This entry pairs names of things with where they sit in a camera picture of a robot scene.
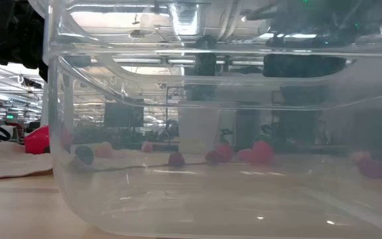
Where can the clear plastic tupperware container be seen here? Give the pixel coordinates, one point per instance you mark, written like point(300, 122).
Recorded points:
point(211, 199)

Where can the red toy tomato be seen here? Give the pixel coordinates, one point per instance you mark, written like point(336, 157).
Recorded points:
point(36, 141)

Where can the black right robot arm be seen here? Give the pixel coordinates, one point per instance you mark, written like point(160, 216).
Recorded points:
point(310, 23)

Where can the green exit sign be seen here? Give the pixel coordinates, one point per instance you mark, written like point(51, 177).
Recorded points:
point(10, 117)

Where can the beige cloth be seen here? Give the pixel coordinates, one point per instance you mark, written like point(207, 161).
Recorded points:
point(5, 159)

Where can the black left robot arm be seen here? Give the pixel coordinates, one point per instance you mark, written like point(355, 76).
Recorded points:
point(8, 30)

